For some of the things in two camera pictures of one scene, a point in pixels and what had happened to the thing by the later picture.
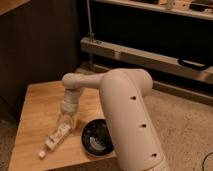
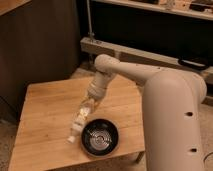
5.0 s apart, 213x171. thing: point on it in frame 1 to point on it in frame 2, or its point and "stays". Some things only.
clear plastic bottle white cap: x=62 y=132 to x=81 y=119
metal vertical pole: x=91 y=33 stays
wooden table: x=41 y=109 stays
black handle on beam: x=193 y=63 stays
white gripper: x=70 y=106 to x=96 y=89
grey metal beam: x=146 y=58 stays
